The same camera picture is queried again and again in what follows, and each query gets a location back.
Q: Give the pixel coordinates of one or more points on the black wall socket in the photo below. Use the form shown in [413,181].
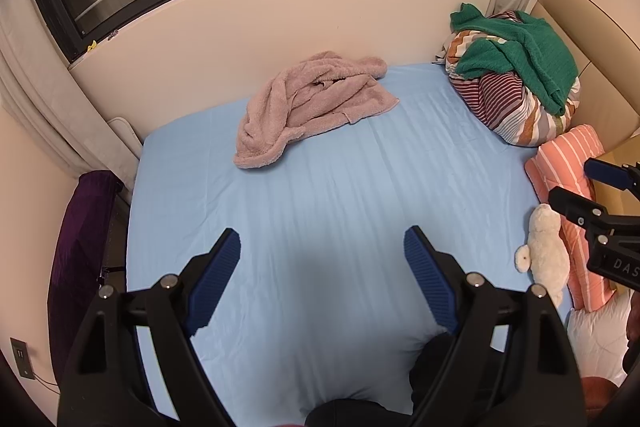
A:
[21,357]

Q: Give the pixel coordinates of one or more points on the beige padded headboard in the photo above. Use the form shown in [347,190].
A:
[600,72]

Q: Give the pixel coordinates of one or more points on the white seal plush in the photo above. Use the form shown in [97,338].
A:
[545,242]

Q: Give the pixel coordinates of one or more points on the purple velvet cover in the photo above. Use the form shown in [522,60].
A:
[75,232]

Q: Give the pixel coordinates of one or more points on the white bed rail panel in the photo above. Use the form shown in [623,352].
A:
[125,137]

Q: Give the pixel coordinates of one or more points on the beige curtain beside purple cloth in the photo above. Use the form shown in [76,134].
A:
[45,107]

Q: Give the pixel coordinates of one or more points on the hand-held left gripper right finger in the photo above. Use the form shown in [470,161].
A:
[430,279]

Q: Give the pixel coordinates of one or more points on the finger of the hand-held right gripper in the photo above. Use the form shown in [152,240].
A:
[575,207]
[607,174]

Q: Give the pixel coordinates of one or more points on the striped duvet bundle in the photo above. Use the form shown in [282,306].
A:
[500,102]

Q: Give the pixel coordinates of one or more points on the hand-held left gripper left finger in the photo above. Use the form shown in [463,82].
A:
[215,277]

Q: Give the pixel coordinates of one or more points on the reddish brown cushion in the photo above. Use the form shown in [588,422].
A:
[600,394]

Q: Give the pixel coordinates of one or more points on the white pillow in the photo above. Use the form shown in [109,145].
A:
[595,337]

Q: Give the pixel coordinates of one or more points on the light blue bed sheet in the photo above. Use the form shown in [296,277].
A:
[325,207]

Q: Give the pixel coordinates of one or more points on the pink striped pillow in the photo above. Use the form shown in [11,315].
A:
[560,157]

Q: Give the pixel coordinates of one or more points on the green towel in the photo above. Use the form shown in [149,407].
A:
[530,52]

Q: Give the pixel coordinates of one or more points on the pink fluffy bathrobe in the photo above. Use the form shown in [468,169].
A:
[310,102]

